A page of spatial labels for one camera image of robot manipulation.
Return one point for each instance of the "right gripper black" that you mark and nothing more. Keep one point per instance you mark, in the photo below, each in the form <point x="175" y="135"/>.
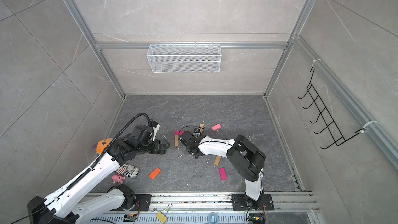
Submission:
<point x="189" y="151"/>

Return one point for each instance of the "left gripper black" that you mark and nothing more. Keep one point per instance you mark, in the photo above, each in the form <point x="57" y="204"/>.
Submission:
<point x="158" y="149"/>

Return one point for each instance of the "wooden block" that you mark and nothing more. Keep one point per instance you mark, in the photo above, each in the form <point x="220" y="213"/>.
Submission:
<point x="176" y="140"/>
<point x="217" y="160"/>
<point x="201" y="127"/>

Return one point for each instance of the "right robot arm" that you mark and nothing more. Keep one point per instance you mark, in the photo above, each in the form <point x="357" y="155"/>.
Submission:
<point x="246" y="158"/>

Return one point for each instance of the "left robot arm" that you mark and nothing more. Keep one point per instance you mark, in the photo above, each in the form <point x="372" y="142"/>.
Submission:
<point x="65" y="205"/>

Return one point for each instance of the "orange block lower left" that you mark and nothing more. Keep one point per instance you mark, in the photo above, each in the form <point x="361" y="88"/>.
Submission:
<point x="155" y="173"/>

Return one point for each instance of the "light pink block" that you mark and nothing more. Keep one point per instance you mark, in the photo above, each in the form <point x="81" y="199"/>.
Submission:
<point x="216" y="127"/>

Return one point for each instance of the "pink pig toy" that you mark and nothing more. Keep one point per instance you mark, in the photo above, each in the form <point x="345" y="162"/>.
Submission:
<point x="118" y="179"/>

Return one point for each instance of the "orange plush toy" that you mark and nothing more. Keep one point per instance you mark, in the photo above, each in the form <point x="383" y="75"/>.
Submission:
<point x="100" y="146"/>

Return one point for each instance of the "yellow tag with clip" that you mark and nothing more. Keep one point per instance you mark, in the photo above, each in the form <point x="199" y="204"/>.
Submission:
<point x="161" y="215"/>

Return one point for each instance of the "tape roll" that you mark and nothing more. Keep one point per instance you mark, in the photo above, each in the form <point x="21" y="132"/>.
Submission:
<point x="213" y="218"/>

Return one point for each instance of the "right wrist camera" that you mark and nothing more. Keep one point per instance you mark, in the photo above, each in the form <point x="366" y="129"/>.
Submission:
<point x="197" y="132"/>

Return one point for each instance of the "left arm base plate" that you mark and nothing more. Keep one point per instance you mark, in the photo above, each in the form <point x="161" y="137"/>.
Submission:
<point x="141" y="202"/>

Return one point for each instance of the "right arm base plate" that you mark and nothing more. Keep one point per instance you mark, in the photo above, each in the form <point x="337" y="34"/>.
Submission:
<point x="267" y="201"/>

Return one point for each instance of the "white wire mesh basket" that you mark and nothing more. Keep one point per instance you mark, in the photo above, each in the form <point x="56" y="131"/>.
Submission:
<point x="184" y="58"/>

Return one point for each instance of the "black wire hook rack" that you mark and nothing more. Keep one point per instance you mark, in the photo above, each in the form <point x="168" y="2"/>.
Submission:
<point x="325" y="116"/>

